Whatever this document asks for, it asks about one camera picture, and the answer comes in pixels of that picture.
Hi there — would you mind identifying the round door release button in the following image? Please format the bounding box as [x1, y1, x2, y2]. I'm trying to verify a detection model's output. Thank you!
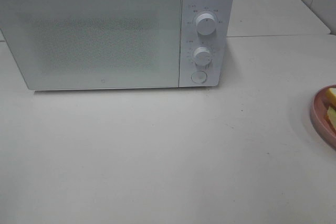
[191, 71, 207, 84]

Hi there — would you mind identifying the white microwave door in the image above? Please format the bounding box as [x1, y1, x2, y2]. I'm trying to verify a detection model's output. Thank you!
[1, 0, 181, 90]

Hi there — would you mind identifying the pink round plate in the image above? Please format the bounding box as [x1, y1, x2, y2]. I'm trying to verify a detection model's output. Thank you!
[310, 85, 335, 150]

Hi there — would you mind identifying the upper white power knob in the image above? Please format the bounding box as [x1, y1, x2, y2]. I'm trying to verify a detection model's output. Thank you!
[195, 11, 217, 36]

